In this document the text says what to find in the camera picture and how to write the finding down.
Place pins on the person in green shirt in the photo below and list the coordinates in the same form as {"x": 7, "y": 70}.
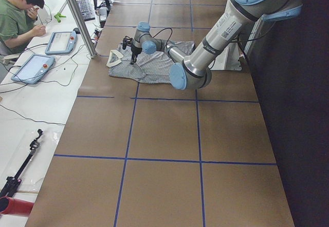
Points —
{"x": 18, "y": 26}

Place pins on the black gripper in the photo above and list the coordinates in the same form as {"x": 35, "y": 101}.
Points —
{"x": 134, "y": 50}

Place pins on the black keyboard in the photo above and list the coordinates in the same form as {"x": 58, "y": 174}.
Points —
{"x": 86, "y": 10}

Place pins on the blue white striped polo shirt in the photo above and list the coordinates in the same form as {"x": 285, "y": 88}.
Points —
{"x": 149, "y": 68}

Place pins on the teach pendant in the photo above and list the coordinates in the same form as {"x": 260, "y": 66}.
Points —
{"x": 61, "y": 43}
{"x": 33, "y": 69}

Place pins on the teach pendant far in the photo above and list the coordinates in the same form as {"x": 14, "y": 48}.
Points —
{"x": 61, "y": 43}

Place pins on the green clamp tool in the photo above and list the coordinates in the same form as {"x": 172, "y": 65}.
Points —
{"x": 58, "y": 17}

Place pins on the red cylinder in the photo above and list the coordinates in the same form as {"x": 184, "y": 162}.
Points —
{"x": 16, "y": 207}

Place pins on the aluminium frame post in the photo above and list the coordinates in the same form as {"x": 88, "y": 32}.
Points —
{"x": 73, "y": 6}

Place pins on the teach pendant near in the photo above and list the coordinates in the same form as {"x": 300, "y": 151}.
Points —
{"x": 33, "y": 69}

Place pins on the black tripod stick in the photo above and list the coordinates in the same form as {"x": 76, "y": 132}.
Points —
{"x": 13, "y": 182}

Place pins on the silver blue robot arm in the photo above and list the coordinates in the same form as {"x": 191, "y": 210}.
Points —
{"x": 192, "y": 71}

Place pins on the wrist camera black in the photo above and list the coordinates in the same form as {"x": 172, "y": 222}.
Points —
{"x": 126, "y": 42}

